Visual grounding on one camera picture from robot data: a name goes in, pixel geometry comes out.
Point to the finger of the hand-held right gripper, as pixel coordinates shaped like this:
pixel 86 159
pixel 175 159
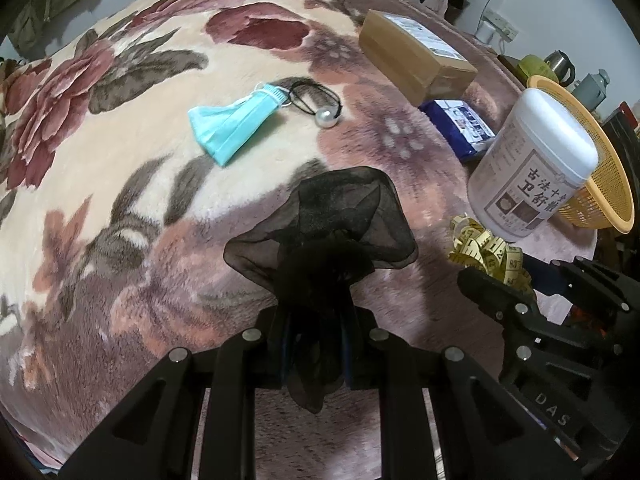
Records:
pixel 500 300
pixel 595 285

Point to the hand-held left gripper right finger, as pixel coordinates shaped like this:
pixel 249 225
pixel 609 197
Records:
pixel 365 360

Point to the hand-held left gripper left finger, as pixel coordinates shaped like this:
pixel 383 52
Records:
pixel 272 355

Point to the black mesh scrunchie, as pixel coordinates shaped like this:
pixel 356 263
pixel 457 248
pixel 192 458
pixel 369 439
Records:
pixel 325 220

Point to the yellow tape measure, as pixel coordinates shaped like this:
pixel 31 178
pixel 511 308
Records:
pixel 480 250

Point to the orange plastic basket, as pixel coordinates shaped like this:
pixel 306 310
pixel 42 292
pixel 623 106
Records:
pixel 610 185

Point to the white plastic jar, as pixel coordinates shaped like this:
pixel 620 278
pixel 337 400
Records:
pixel 530 160

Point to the blue tissue pack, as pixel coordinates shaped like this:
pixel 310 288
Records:
pixel 450 125

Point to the floral plush blanket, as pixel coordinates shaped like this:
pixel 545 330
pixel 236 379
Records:
pixel 150 210

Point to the grey thermos flask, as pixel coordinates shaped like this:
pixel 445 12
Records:
pixel 592 90

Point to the steel kettle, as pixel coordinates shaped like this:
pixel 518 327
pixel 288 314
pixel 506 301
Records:
pixel 562 67

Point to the green cup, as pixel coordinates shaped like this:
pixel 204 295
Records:
pixel 535 67

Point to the blue face mask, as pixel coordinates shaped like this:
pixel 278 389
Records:
pixel 230 122

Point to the brown cardboard box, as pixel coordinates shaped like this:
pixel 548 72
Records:
pixel 400 55

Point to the white power strip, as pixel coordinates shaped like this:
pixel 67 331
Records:
pixel 497 25

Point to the olive hanging jacket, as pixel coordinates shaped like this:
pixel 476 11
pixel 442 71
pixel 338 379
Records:
pixel 50 5

